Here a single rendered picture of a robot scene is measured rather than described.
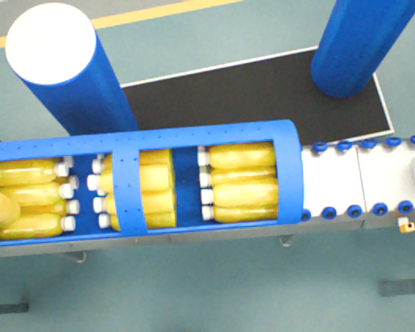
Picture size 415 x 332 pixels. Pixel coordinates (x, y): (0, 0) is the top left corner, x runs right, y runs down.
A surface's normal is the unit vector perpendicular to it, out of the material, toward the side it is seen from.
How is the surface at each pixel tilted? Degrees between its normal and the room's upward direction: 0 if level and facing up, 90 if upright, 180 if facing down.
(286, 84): 0
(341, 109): 0
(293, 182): 24
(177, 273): 0
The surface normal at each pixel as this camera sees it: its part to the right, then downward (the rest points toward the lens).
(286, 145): -0.04, -0.51
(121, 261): -0.02, -0.25
